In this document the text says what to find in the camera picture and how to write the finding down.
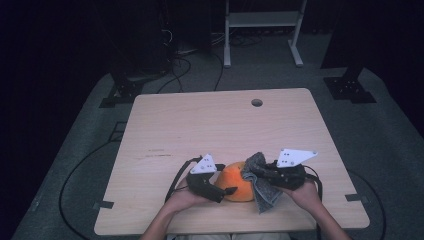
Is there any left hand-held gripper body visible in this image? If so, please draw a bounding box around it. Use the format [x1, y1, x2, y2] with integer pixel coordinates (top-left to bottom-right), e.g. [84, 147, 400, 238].
[185, 153, 227, 204]

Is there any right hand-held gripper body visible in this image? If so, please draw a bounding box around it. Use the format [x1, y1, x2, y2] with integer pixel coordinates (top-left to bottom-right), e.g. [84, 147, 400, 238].
[272, 148, 319, 192]

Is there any orange plush toy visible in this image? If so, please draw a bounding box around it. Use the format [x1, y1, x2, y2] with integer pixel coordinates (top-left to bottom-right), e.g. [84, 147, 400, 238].
[214, 161, 256, 203]

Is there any grey cloth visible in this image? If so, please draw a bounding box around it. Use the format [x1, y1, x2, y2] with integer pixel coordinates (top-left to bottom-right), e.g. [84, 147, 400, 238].
[240, 151, 285, 215]

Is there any person's left hand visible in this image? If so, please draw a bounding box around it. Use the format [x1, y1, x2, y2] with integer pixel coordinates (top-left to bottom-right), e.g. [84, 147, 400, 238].
[162, 177, 210, 215]

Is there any person's right hand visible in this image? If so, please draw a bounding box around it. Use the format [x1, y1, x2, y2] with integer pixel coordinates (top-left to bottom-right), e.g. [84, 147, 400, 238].
[281, 179, 324, 215]

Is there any black tape strip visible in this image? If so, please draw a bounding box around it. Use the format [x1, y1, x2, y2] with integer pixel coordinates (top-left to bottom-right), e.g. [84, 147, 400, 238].
[344, 193, 370, 205]
[92, 200, 115, 211]

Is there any black floor tape outline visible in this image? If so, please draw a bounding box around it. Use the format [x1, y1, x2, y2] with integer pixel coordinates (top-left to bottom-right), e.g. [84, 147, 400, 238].
[107, 121, 128, 143]

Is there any black stand base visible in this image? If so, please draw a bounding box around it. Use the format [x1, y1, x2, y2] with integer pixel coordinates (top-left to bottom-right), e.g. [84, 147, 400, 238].
[98, 66, 145, 109]
[323, 65, 378, 105]

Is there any left hand-held gripper cable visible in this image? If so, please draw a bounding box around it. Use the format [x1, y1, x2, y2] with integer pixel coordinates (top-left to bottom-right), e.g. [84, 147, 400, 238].
[164, 155, 204, 204]

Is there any hand-held gripper cable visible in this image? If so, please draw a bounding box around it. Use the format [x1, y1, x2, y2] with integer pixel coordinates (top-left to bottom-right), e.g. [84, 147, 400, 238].
[302, 164, 324, 202]
[164, 155, 204, 204]

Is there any right hand-held gripper cable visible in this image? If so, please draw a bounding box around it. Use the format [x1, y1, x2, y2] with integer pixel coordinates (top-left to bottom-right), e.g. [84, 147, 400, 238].
[302, 164, 324, 202]

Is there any thin black cable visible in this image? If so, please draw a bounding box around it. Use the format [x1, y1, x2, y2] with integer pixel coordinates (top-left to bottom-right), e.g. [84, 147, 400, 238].
[155, 55, 193, 95]
[213, 51, 225, 92]

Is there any black floor cable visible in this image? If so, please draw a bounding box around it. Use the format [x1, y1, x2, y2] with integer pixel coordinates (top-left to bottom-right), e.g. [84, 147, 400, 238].
[58, 139, 118, 240]
[346, 169, 388, 240]

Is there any white metal table frame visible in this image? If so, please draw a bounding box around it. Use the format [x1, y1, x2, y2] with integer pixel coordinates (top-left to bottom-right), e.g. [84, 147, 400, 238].
[223, 0, 308, 69]

